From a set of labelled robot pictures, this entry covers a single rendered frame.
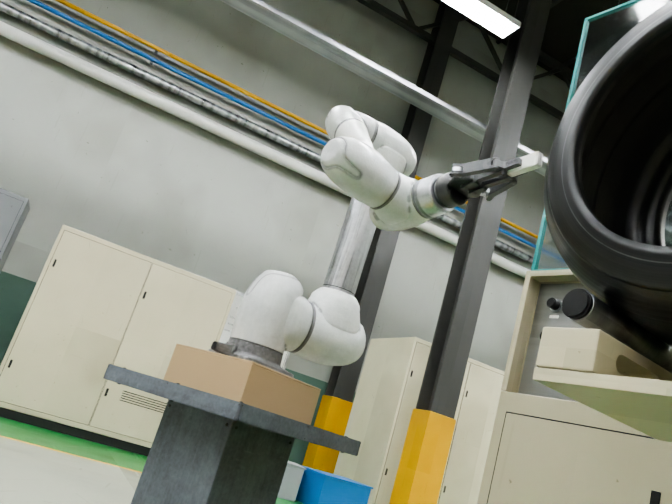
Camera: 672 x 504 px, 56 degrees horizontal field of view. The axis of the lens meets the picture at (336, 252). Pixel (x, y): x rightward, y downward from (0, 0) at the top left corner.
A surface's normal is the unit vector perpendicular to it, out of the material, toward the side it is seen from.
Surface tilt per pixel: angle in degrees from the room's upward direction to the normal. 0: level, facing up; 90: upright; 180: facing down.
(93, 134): 90
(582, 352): 90
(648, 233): 88
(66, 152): 90
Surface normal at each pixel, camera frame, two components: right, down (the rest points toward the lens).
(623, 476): -0.75, -0.39
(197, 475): -0.55, -0.39
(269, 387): 0.79, 0.06
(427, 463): 0.41, -0.15
